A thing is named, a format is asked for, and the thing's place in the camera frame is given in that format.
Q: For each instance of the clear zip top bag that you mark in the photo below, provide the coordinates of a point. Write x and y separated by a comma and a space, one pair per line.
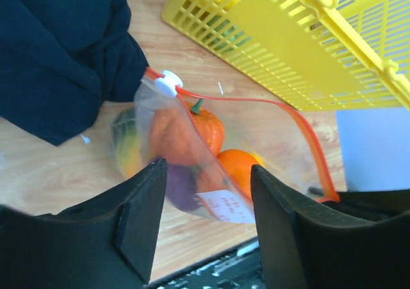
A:
283, 138

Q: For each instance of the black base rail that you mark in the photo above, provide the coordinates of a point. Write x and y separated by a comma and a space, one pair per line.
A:
236, 267

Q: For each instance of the orange tangerines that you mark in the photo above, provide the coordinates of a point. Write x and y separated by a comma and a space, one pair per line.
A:
186, 136

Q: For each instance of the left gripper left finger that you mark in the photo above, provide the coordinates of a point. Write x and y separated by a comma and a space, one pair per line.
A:
108, 241

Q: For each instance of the dark navy cloth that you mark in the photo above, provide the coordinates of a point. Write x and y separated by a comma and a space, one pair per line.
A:
61, 60

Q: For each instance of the yellow plastic basket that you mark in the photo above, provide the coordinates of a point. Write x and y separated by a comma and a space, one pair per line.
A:
313, 54

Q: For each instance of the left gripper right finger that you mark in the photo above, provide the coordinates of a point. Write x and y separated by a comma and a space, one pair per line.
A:
362, 242

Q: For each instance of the mango fruit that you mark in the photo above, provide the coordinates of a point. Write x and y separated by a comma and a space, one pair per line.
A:
125, 143

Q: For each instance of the purple eggplant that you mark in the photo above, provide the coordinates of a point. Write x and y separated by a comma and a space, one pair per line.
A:
181, 188

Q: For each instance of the orange tangerine fruit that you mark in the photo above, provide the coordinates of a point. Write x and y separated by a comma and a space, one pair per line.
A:
238, 164

